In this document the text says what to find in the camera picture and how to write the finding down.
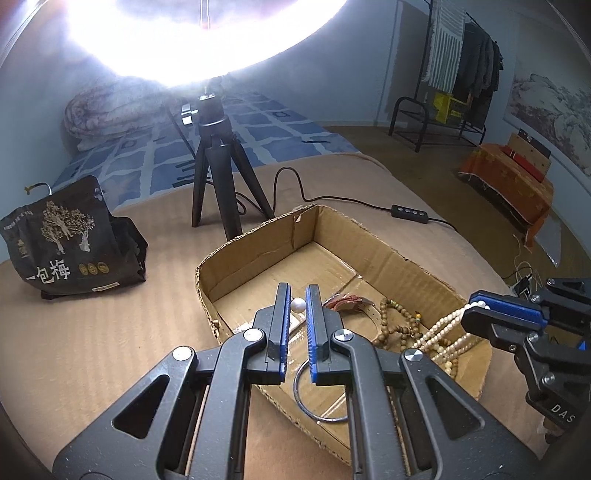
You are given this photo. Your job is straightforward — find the black metal clothes rack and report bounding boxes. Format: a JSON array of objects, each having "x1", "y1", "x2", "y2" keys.
[{"x1": 388, "y1": 0, "x2": 504, "y2": 153}]

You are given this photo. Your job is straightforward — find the power strip with plugs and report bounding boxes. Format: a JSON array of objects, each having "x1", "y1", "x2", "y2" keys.
[{"x1": 512, "y1": 274, "x2": 539, "y2": 296}]

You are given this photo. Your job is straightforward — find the orange cloth covered bench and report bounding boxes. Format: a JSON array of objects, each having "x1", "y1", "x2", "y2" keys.
[{"x1": 458, "y1": 143, "x2": 555, "y2": 247}]

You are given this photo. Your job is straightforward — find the cardboard box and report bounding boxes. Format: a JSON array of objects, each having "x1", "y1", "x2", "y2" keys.
[{"x1": 195, "y1": 204, "x2": 492, "y2": 467}]

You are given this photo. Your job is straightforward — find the landscape wall painting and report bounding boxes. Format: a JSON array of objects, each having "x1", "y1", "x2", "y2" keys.
[{"x1": 503, "y1": 67, "x2": 591, "y2": 162}]

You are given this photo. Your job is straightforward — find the black inline cable controller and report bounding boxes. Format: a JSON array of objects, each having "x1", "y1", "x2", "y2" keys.
[{"x1": 392, "y1": 204, "x2": 428, "y2": 221}]

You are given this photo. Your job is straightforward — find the cream bead necklace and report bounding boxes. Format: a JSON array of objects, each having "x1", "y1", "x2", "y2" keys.
[{"x1": 406, "y1": 300, "x2": 490, "y2": 374}]

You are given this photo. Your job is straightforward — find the striped hanging cloth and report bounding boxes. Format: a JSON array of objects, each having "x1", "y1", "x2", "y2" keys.
[{"x1": 425, "y1": 0, "x2": 467, "y2": 95}]

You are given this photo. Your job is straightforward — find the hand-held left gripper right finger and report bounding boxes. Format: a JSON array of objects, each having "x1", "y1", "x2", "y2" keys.
[{"x1": 305, "y1": 284, "x2": 548, "y2": 480}]

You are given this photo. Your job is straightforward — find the dark hanging clothes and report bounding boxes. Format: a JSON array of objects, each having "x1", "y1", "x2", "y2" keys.
[{"x1": 450, "y1": 21, "x2": 504, "y2": 100}]

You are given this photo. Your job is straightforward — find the white ring light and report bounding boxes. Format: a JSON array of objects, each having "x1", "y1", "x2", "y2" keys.
[{"x1": 60, "y1": 0, "x2": 352, "y2": 90}]

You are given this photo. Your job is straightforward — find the silver metal ring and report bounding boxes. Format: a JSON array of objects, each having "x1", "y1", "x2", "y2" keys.
[{"x1": 293, "y1": 357, "x2": 352, "y2": 423}]

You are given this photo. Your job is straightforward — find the black printed snack bag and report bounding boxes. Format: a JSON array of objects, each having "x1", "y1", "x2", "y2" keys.
[{"x1": 0, "y1": 175, "x2": 148, "y2": 301}]

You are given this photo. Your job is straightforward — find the wooden box with red trim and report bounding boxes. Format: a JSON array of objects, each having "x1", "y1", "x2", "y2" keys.
[{"x1": 505, "y1": 129, "x2": 553, "y2": 183}]

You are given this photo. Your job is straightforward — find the black tripod stand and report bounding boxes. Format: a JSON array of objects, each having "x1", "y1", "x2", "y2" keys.
[{"x1": 191, "y1": 0, "x2": 278, "y2": 241}]

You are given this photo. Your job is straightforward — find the black power cable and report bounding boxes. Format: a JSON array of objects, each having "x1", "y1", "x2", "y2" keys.
[{"x1": 231, "y1": 167, "x2": 462, "y2": 232}]

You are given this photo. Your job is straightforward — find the blue checked blanket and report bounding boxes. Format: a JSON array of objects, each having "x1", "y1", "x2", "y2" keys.
[{"x1": 48, "y1": 90, "x2": 361, "y2": 208}]

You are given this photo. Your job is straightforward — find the brown wooden bead necklace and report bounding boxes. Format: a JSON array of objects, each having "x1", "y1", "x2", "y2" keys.
[{"x1": 372, "y1": 298, "x2": 462, "y2": 381}]

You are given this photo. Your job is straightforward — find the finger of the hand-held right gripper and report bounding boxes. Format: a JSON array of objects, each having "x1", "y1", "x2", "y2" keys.
[
  {"x1": 461, "y1": 305, "x2": 561, "y2": 407},
  {"x1": 468, "y1": 277, "x2": 591, "y2": 330}
]

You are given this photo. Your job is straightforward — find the rolled patterned quilt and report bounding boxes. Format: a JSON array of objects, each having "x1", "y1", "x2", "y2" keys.
[{"x1": 64, "y1": 76, "x2": 185, "y2": 151}]

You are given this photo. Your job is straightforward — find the wristwatch with brown strap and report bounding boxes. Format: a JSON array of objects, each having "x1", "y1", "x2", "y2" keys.
[{"x1": 322, "y1": 293, "x2": 384, "y2": 340}]

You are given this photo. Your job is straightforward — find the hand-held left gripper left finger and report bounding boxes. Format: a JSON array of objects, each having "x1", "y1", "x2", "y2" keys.
[{"x1": 52, "y1": 282, "x2": 293, "y2": 480}]

